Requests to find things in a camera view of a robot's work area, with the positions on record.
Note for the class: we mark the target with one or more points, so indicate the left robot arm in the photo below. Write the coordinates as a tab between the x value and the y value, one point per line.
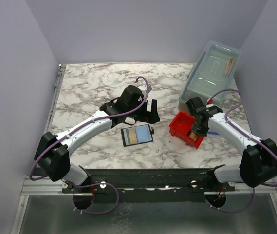
54	151

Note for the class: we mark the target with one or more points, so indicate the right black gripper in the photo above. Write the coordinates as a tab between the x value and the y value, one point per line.
195	129

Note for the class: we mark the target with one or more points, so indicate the red plastic bin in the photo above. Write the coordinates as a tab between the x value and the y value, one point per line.
180	127

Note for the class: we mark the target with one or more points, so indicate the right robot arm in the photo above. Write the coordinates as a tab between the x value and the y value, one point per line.
258	163

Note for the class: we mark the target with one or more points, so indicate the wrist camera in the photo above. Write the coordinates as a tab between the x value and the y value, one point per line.
131	95
194	105

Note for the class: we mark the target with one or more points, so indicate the black leather card holder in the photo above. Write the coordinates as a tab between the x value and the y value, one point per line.
137	135

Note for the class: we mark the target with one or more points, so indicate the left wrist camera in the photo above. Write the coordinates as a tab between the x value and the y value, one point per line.
131	95

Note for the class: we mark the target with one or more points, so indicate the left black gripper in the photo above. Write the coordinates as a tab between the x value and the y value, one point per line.
151	117

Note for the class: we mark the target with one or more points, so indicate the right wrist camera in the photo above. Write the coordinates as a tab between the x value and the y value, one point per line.
194	105

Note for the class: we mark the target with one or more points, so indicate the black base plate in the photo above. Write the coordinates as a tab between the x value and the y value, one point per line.
157	176

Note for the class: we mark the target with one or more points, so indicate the aluminium mounting rail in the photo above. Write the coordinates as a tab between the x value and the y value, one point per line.
101	185

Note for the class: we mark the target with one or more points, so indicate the clear plastic storage box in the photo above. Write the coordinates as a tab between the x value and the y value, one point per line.
213	72

